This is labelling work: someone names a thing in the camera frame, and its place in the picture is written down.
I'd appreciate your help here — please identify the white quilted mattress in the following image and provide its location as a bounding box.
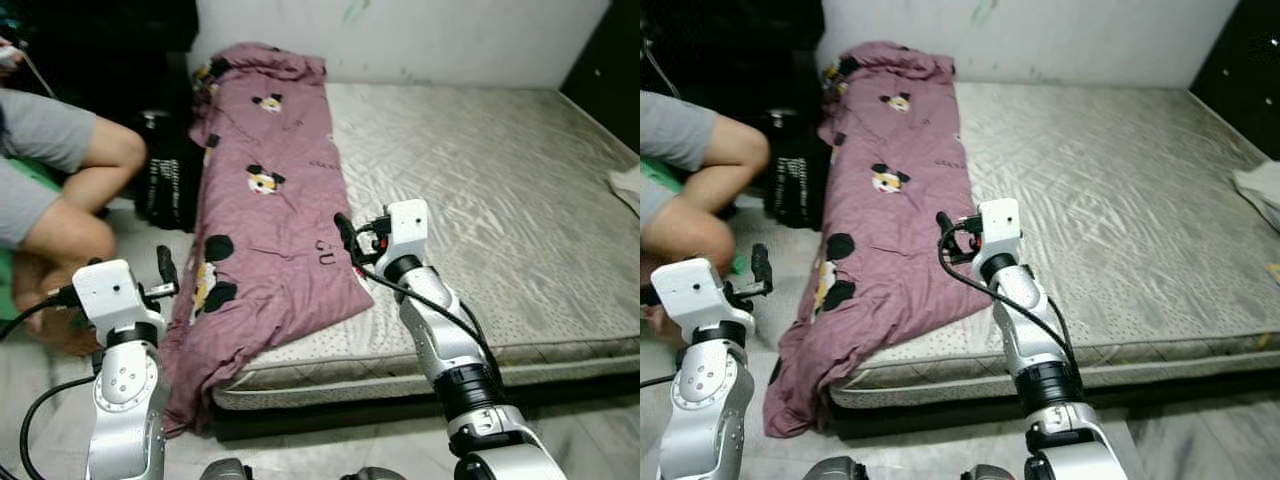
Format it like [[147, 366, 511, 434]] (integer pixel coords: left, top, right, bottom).
[[215, 82, 641, 411], [830, 82, 1280, 411]]

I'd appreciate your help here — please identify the black slatted basket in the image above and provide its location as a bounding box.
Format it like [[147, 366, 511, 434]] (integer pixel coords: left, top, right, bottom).
[[135, 108, 206, 233], [765, 108, 831, 231]]

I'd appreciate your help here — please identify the white pillow with lettering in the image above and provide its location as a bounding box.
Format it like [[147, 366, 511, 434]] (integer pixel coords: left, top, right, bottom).
[[1232, 162, 1280, 233], [606, 166, 641, 216]]

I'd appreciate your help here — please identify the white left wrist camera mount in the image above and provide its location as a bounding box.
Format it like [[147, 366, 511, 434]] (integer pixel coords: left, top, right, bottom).
[[72, 259, 163, 336], [650, 257, 746, 336]]

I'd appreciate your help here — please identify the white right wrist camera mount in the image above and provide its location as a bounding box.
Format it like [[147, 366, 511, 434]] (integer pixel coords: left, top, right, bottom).
[[385, 199, 431, 263], [978, 197, 1023, 261]]

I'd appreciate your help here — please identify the person in grey shorts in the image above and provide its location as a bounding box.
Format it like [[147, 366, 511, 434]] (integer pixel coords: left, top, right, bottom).
[[640, 90, 771, 346], [0, 40, 148, 356]]

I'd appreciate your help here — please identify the pink cartoon print blanket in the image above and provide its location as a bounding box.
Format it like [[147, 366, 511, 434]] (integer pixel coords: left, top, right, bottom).
[[765, 40, 996, 438], [160, 42, 376, 436]]

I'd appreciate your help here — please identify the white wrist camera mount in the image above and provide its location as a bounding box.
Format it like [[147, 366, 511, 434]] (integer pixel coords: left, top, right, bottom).
[[978, 197, 1023, 261], [650, 257, 746, 336], [385, 199, 431, 263], [72, 259, 163, 336]]

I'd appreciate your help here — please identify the black tufted headboard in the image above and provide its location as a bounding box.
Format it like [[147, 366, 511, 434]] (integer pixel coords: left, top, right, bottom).
[[560, 0, 641, 151], [1188, 0, 1280, 161]]

